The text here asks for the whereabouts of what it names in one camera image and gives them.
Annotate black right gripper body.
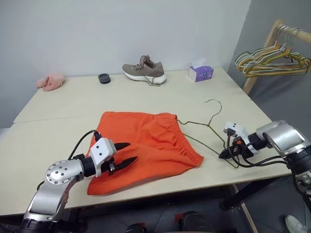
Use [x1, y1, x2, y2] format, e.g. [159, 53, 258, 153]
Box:
[227, 136, 254, 160]

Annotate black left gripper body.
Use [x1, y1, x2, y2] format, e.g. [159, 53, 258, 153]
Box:
[101, 143, 122, 176]

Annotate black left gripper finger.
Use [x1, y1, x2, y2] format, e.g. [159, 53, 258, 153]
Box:
[115, 142, 131, 152]
[118, 156, 139, 170]

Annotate orange shorts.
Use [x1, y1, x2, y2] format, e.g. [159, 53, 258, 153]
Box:
[86, 111, 205, 196]

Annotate olive green wire hanger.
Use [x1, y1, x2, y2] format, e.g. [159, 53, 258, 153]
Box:
[175, 99, 241, 169]

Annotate light wooden slanted bar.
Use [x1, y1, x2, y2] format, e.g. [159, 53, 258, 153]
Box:
[231, 184, 259, 233]

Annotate dark rounded shape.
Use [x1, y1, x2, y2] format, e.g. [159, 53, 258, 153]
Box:
[124, 221, 148, 233]
[174, 210, 207, 233]

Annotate black round tape roll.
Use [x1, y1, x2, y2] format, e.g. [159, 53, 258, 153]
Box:
[98, 72, 111, 84]

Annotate taupe knit sneaker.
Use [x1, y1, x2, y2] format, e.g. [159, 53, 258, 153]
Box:
[121, 55, 168, 87]

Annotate purple tissue box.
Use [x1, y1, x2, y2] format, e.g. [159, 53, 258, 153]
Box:
[189, 58, 215, 83]

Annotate bunch of coloured hangers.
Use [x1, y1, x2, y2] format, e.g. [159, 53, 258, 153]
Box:
[239, 46, 309, 78]

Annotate pale mint shoe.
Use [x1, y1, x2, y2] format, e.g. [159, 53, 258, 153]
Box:
[284, 214, 310, 233]

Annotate light wooden clothes rack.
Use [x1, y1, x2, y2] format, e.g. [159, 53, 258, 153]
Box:
[242, 19, 311, 95]

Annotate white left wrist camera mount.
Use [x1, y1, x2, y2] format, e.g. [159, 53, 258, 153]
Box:
[88, 137, 117, 178]

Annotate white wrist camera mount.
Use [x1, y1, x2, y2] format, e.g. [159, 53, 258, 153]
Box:
[88, 137, 117, 178]
[223, 121, 260, 155]

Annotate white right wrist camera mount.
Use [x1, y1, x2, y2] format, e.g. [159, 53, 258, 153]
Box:
[223, 121, 260, 155]

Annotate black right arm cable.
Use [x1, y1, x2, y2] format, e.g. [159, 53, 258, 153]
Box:
[225, 131, 294, 170]

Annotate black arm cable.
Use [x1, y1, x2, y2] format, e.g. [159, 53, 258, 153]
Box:
[69, 130, 102, 161]
[225, 131, 294, 170]

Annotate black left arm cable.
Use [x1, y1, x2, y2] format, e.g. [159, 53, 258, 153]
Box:
[69, 130, 102, 161]

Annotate black table frame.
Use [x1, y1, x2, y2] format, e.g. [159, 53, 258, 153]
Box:
[219, 173, 294, 211]

